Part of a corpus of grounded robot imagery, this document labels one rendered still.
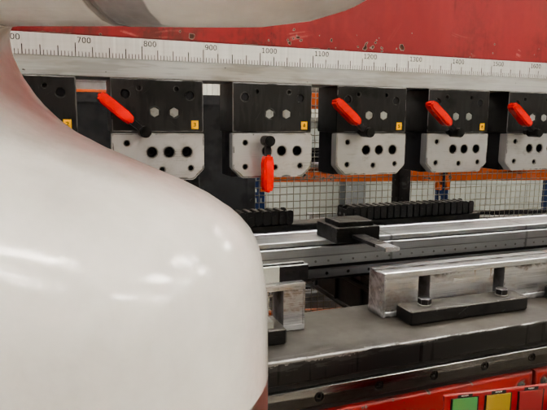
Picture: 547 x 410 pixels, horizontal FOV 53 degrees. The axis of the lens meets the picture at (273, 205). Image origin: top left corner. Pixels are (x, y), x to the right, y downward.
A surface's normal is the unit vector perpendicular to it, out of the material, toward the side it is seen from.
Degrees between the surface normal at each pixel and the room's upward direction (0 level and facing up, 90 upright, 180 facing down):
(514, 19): 90
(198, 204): 33
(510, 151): 90
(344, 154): 90
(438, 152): 90
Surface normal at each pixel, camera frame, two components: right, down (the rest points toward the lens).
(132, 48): 0.36, 0.15
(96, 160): 0.36, -0.87
